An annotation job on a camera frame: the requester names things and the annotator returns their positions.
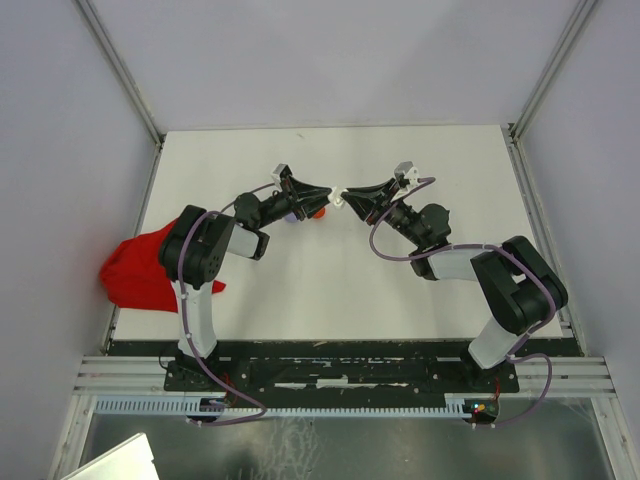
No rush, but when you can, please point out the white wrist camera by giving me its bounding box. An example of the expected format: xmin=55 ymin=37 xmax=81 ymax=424
xmin=394 ymin=161 xmax=420 ymax=192
xmin=271 ymin=163 xmax=291 ymax=186

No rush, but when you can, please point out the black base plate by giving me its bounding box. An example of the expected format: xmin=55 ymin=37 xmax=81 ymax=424
xmin=164 ymin=340 xmax=519 ymax=410

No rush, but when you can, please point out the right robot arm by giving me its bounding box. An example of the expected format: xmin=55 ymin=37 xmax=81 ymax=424
xmin=340 ymin=179 xmax=568 ymax=391

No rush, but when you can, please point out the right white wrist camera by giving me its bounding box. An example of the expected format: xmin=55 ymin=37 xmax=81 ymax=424
xmin=394 ymin=161 xmax=420 ymax=192

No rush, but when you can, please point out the white slotted cable duct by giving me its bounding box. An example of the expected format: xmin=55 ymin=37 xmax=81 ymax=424
xmin=93 ymin=393 xmax=476 ymax=417

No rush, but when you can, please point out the aluminium frame rail front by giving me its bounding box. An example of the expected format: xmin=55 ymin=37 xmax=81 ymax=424
xmin=72 ymin=356 xmax=616 ymax=398

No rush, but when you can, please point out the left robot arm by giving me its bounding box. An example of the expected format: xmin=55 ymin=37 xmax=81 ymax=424
xmin=158 ymin=173 xmax=332 ymax=390

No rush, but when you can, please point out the white earbud charging case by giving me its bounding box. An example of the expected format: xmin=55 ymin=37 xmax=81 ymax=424
xmin=328 ymin=186 xmax=345 ymax=209

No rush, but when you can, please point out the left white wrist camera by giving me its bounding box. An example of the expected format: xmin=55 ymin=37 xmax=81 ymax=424
xmin=271 ymin=163 xmax=291 ymax=186

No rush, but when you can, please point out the white box corner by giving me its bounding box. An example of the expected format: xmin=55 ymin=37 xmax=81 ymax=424
xmin=63 ymin=433 xmax=159 ymax=480

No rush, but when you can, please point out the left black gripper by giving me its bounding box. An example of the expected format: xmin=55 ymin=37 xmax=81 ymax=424
xmin=256 ymin=174 xmax=335 ymax=229

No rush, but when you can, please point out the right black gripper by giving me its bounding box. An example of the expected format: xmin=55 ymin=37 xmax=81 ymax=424
xmin=340 ymin=178 xmax=424 ymax=248

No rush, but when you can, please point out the right aluminium corner post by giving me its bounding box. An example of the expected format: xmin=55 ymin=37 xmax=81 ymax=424
xmin=509 ymin=0 xmax=601 ymax=143

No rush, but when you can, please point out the red cloth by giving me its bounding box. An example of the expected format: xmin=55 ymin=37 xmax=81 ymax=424
xmin=97 ymin=223 xmax=229 ymax=316

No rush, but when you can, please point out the left aluminium corner post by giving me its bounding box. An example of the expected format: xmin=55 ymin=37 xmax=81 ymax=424
xmin=72 ymin=0 xmax=164 ymax=145

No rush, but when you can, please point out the aluminium corner post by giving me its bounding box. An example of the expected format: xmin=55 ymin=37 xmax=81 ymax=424
xmin=72 ymin=0 xmax=164 ymax=145
xmin=509 ymin=0 xmax=601 ymax=143

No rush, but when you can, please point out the circuit board with leds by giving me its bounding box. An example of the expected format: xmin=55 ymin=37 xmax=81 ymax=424
xmin=469 ymin=399 xmax=500 ymax=425

